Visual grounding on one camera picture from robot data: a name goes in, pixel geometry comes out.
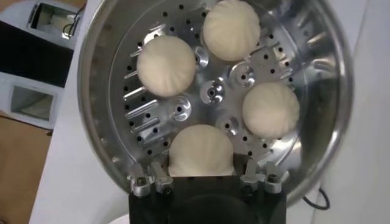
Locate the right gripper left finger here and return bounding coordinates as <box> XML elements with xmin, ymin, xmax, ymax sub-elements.
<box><xmin>127</xmin><ymin>161</ymin><xmax>174</xmax><ymax>197</ymax></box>

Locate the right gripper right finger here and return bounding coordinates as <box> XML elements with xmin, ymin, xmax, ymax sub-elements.
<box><xmin>239</xmin><ymin>159</ymin><xmax>290</xmax><ymax>195</ymax></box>

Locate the white steamed baozi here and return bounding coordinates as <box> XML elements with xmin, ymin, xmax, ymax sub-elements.
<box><xmin>168</xmin><ymin>124</ymin><xmax>235</xmax><ymax>177</ymax></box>
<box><xmin>202</xmin><ymin>0</ymin><xmax>262</xmax><ymax>62</ymax></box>
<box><xmin>136</xmin><ymin>35</ymin><xmax>197</xmax><ymax>98</ymax></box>
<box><xmin>242</xmin><ymin>81</ymin><xmax>301</xmax><ymax>139</ymax></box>

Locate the white and black robot base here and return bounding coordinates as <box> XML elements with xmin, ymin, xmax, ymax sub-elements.
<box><xmin>0</xmin><ymin>0</ymin><xmax>88</xmax><ymax>130</ymax></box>

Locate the stainless steel steamer basket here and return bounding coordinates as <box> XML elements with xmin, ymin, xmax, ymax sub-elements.
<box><xmin>77</xmin><ymin>0</ymin><xmax>354</xmax><ymax>208</ymax></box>

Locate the black cooker power cable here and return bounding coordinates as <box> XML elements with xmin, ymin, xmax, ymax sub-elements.
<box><xmin>302</xmin><ymin>187</ymin><xmax>331</xmax><ymax>211</ymax></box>

